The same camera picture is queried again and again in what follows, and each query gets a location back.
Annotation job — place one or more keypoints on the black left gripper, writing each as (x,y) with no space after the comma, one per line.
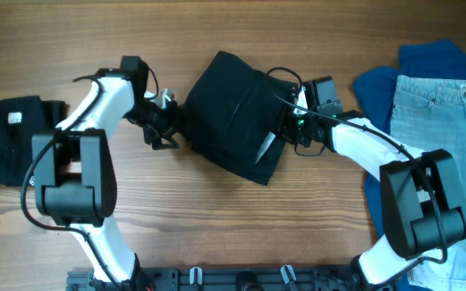
(169,128)

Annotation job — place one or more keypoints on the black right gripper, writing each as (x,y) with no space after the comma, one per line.
(284,127)

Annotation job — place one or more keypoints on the black shorts white lining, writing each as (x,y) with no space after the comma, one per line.
(230,113)

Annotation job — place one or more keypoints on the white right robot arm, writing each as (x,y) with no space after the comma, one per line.
(423,206)

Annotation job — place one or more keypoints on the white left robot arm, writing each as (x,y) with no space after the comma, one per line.
(75,182)

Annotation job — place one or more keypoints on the blue shirt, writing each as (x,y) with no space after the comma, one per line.
(423,104)

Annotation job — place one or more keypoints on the black folded garment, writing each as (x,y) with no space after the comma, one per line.
(20,119)

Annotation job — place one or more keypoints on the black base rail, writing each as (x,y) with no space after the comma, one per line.
(286,277)

